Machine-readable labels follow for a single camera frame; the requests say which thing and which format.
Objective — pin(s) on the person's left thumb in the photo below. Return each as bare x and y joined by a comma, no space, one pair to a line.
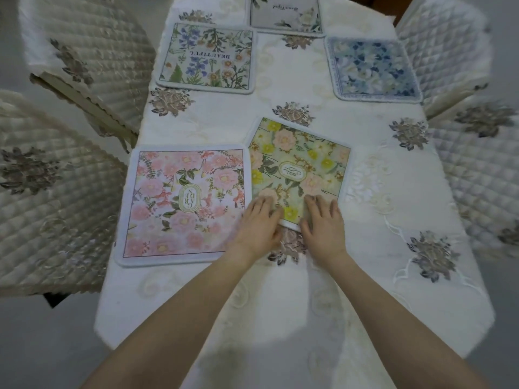
279,224

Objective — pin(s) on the grey floral placemat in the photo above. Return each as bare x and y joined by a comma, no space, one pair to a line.
284,12

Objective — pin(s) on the person's left hand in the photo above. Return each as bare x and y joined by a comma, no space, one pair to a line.
257,232

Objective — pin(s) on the yellow floral placemat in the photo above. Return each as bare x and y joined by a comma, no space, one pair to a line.
300,157

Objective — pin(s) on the green wildflower placemat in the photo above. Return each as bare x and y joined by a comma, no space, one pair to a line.
206,56

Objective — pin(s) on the quilted beige covered chair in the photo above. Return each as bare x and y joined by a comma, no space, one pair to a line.
442,48
93,48
478,174
52,206

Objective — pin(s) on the person's right hand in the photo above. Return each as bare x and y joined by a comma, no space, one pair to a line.
324,234

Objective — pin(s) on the person's right thumb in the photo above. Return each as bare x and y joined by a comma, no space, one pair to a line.
305,232

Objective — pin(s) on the person's left forearm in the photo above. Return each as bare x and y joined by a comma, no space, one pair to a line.
182,320

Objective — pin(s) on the pink floral placemat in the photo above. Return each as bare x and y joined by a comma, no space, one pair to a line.
182,198

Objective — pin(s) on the white embroidered tablecloth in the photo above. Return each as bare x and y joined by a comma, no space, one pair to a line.
243,129

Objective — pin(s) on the blue floral placemat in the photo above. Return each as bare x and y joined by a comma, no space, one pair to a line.
373,68

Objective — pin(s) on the person's right forearm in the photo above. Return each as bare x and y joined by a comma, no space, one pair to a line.
393,320

